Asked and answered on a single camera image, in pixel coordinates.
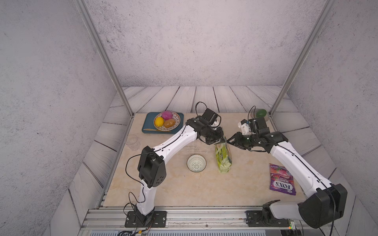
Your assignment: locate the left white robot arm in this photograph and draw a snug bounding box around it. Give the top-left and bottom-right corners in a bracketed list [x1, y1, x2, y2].
[135, 116, 224, 216]

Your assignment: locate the green oats bag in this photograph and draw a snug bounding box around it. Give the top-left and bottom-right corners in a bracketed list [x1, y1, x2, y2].
[215, 136, 232, 173]

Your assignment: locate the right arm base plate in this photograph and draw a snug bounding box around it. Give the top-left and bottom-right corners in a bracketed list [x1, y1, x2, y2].
[246, 209, 290, 227]

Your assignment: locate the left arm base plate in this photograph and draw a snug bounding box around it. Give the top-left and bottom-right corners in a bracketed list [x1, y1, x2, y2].
[125, 210, 167, 228]

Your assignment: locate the clear glass cup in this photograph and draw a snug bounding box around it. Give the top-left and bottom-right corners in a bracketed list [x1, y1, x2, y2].
[126, 135, 140, 150]

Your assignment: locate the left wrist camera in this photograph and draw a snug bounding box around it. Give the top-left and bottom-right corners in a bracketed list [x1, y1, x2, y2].
[202, 108, 221, 128]

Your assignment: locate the green avocado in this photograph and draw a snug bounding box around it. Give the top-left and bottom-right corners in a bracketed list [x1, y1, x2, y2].
[255, 109, 267, 118]

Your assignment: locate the teal tray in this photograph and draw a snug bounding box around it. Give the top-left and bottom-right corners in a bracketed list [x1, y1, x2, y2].
[142, 112, 184, 134]

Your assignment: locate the white patterned breakfast bowl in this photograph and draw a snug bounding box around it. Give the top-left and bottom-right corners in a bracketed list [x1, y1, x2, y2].
[187, 154, 207, 173]

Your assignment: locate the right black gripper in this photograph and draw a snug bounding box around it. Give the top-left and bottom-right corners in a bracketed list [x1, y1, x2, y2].
[226, 131, 259, 150]

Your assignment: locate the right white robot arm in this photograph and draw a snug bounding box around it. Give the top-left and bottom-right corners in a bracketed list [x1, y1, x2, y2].
[227, 131, 347, 229]

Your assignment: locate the aluminium front rail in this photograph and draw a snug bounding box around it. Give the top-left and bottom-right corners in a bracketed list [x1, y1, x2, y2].
[78, 206, 340, 236]

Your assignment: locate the pink fruit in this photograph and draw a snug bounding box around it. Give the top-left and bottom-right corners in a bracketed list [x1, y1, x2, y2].
[161, 111, 173, 121]

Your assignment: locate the metal frame post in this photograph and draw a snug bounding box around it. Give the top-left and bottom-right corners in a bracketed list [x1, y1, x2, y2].
[269, 0, 337, 117]
[74, 0, 134, 117]

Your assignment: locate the purple candy bag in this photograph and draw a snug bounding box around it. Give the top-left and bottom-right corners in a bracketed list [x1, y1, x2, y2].
[269, 164, 296, 196]

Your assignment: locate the left metal frame post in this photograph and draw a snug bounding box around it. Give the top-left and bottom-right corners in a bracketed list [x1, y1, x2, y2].
[74, 0, 134, 117]

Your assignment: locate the patterned fruit plate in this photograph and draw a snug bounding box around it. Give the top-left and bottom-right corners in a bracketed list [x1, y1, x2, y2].
[154, 111, 181, 132]

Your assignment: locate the yellow lemon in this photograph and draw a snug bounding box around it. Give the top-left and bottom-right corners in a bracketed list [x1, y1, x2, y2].
[154, 117, 165, 127]

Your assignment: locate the brown fruit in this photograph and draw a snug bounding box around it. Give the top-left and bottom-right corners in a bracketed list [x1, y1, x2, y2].
[163, 119, 176, 128]

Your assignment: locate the right metal frame post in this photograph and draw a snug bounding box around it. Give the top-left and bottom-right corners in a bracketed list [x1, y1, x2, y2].
[269, 0, 337, 117]

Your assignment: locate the wooden spoon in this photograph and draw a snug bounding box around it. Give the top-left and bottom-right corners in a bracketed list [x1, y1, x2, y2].
[143, 128, 164, 132]

